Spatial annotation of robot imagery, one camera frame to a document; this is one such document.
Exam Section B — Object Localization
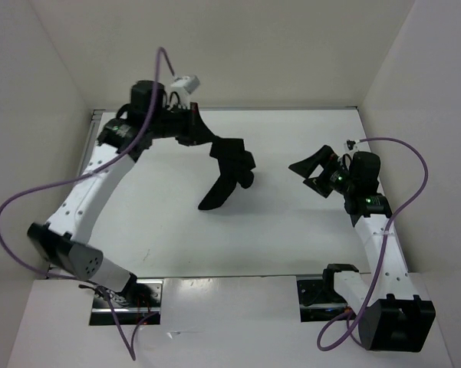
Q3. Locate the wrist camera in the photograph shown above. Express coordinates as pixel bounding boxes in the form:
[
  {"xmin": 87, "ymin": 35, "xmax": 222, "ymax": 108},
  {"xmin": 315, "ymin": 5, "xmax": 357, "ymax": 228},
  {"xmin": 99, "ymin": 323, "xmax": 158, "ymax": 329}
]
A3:
[
  {"xmin": 170, "ymin": 74, "xmax": 200, "ymax": 95},
  {"xmin": 344, "ymin": 140, "xmax": 361, "ymax": 152}
]

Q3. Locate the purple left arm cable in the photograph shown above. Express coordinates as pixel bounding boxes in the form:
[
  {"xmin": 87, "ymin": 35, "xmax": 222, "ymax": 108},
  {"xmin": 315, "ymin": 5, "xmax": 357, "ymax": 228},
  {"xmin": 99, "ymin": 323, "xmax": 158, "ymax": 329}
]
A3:
[{"xmin": 0, "ymin": 47, "xmax": 176, "ymax": 361}]

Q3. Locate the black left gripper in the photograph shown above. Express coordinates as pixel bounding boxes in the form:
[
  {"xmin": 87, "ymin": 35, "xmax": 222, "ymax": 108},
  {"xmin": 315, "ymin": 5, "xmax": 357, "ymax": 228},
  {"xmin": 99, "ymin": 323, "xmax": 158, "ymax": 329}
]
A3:
[{"xmin": 148, "ymin": 101, "xmax": 216, "ymax": 146}]

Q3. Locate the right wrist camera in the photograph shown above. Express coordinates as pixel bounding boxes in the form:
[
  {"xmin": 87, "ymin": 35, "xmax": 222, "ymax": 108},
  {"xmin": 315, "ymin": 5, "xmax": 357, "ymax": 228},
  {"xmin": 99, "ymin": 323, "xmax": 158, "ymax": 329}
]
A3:
[{"xmin": 344, "ymin": 140, "xmax": 361, "ymax": 152}]

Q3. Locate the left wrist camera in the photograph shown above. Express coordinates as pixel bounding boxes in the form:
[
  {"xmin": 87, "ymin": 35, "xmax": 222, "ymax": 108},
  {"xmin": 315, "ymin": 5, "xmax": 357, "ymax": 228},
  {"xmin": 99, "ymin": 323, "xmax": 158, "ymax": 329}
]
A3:
[{"xmin": 170, "ymin": 74, "xmax": 200, "ymax": 95}]

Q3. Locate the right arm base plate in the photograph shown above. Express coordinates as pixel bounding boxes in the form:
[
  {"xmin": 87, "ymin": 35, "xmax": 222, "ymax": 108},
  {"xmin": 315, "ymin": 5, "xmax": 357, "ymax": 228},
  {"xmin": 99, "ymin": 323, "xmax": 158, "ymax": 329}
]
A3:
[{"xmin": 296, "ymin": 275, "xmax": 351, "ymax": 323}]

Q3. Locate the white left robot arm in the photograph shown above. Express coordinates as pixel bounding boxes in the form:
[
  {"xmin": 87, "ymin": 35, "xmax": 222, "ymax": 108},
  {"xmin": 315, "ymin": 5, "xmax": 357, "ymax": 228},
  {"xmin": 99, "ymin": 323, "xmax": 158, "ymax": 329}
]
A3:
[{"xmin": 27, "ymin": 75, "xmax": 216, "ymax": 307}]

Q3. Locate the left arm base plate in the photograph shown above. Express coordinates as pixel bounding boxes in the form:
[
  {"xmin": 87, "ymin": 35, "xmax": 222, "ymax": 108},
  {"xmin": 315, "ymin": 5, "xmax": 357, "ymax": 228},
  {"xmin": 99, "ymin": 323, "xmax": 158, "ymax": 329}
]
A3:
[{"xmin": 89, "ymin": 279, "xmax": 163, "ymax": 326}]

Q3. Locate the black skirt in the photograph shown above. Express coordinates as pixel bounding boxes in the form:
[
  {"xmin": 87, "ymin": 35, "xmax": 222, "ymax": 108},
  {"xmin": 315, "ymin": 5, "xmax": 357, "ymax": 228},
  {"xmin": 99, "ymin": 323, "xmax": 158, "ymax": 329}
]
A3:
[{"xmin": 198, "ymin": 137, "xmax": 256, "ymax": 211}]

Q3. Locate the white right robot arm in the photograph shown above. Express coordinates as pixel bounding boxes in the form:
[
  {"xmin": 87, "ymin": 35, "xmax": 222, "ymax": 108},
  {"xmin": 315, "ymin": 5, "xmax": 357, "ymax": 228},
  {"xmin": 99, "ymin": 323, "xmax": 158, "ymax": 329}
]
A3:
[{"xmin": 289, "ymin": 140, "xmax": 436, "ymax": 353}]

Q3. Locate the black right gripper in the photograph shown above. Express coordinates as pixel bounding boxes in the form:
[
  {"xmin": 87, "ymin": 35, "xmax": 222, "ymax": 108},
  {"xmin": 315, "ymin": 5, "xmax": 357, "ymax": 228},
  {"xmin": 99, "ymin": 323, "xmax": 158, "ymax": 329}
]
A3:
[{"xmin": 289, "ymin": 144, "xmax": 357, "ymax": 198}]

